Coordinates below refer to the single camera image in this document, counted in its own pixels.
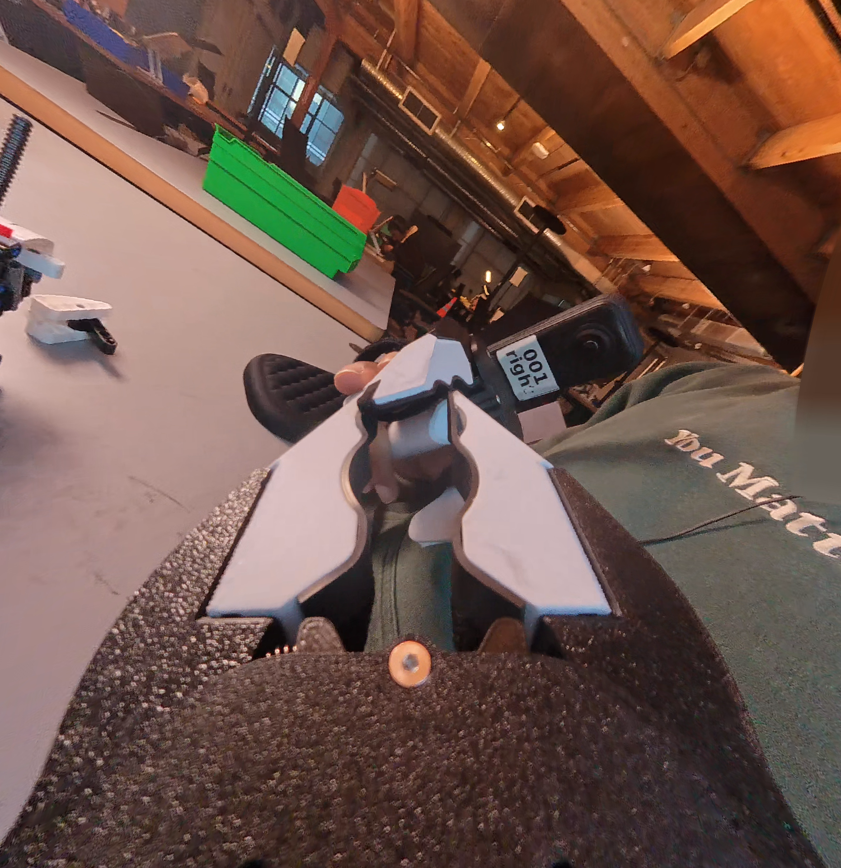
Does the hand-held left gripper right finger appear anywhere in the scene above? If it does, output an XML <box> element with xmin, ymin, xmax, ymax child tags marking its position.
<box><xmin>449</xmin><ymin>392</ymin><xmax>612</xmax><ymax>619</ymax></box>

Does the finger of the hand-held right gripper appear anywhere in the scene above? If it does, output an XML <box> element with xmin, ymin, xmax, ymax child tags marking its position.
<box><xmin>357</xmin><ymin>332</ymin><xmax>477</xmax><ymax>418</ymax></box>

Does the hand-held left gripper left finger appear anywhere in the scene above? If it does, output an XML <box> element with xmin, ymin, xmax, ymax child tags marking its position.
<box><xmin>209</xmin><ymin>401</ymin><xmax>370</xmax><ymax>619</ymax></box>

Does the toy truck chassis model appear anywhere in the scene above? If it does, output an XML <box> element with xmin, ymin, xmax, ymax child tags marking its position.
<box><xmin>0</xmin><ymin>115</ymin><xmax>65</xmax><ymax>320</ymax></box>

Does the person's right hand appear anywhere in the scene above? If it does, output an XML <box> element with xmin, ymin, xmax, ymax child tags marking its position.
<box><xmin>334</xmin><ymin>353</ymin><xmax>463</xmax><ymax>504</ymax></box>

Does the black padded armrest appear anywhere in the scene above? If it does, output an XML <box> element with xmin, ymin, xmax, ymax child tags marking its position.
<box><xmin>244</xmin><ymin>353</ymin><xmax>359</xmax><ymax>450</ymax></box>

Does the orange storage bin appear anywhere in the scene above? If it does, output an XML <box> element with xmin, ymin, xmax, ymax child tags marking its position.
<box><xmin>332</xmin><ymin>185</ymin><xmax>382</xmax><ymax>231</ymax></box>

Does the green storage bin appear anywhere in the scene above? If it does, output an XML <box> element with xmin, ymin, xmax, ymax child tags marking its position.
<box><xmin>202</xmin><ymin>124</ymin><xmax>368</xmax><ymax>279</ymax></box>

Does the person's green sweatshirt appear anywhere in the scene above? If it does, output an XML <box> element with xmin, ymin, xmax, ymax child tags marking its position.
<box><xmin>549</xmin><ymin>407</ymin><xmax>841</xmax><ymax>868</ymax></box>

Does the paned window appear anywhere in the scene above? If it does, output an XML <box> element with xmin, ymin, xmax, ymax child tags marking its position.
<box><xmin>247</xmin><ymin>57</ymin><xmax>344</xmax><ymax>167</ymax></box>

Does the white toy panel piece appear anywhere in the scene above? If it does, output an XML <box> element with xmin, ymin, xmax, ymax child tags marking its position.
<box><xmin>26</xmin><ymin>295</ymin><xmax>119</xmax><ymax>355</ymax></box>

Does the grey table with wooden edge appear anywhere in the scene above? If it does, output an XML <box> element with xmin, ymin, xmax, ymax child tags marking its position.
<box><xmin>0</xmin><ymin>34</ymin><xmax>397</xmax><ymax>340</ymax></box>

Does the metal air duct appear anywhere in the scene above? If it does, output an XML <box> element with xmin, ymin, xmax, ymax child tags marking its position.
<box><xmin>352</xmin><ymin>57</ymin><xmax>597</xmax><ymax>272</ymax></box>

